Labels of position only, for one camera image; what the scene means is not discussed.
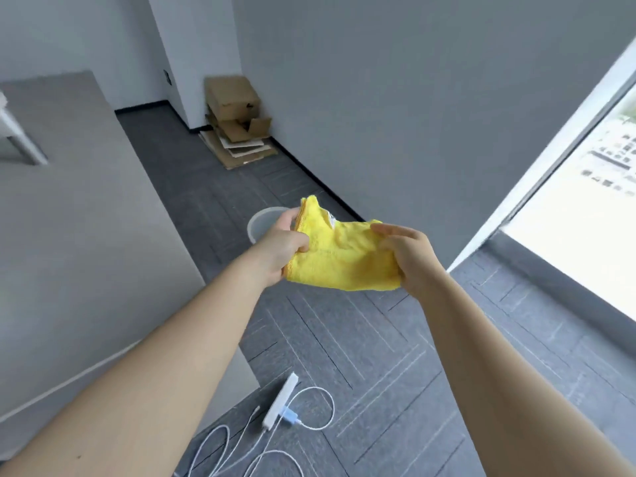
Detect black baseboard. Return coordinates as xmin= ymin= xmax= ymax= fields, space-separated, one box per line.
xmin=114 ymin=100 xmax=369 ymax=224

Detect person's left hand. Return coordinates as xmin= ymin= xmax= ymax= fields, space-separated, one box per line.
xmin=248 ymin=207 xmax=311 ymax=289

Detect glass window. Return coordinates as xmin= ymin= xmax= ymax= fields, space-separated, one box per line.
xmin=502 ymin=81 xmax=636 ymax=321

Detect yellow microfibre cloth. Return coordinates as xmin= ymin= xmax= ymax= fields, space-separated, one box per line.
xmin=282 ymin=195 xmax=402 ymax=292

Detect translucent plastic bucket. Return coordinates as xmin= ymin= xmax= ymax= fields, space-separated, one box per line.
xmin=247 ymin=207 xmax=290 ymax=245

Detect white window frame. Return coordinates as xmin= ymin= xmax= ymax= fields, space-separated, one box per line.
xmin=447 ymin=42 xmax=636 ymax=274

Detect open brown cardboard box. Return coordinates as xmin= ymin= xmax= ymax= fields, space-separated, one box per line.
xmin=206 ymin=111 xmax=273 ymax=143

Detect white power strip cable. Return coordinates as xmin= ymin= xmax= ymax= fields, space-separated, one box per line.
xmin=186 ymin=405 xmax=305 ymax=477

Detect person's left forearm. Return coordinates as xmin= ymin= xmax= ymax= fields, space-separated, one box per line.
xmin=0 ymin=245 xmax=279 ymax=477

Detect person's right forearm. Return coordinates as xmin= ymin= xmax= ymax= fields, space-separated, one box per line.
xmin=410 ymin=267 xmax=636 ymax=477

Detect person's right hand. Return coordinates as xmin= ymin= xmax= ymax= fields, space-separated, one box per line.
xmin=370 ymin=222 xmax=443 ymax=298

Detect white power strip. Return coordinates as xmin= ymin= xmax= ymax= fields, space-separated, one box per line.
xmin=262 ymin=372 xmax=299 ymax=432

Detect white charging cable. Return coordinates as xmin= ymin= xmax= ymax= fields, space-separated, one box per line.
xmin=286 ymin=386 xmax=335 ymax=433

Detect closed brown cardboard box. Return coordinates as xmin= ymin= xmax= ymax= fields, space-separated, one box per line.
xmin=205 ymin=76 xmax=262 ymax=121

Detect grey table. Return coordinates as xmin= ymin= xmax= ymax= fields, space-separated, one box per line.
xmin=0 ymin=70 xmax=260 ymax=462

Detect flattened cardboard sheets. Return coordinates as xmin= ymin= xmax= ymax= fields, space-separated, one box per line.
xmin=199 ymin=129 xmax=279 ymax=170

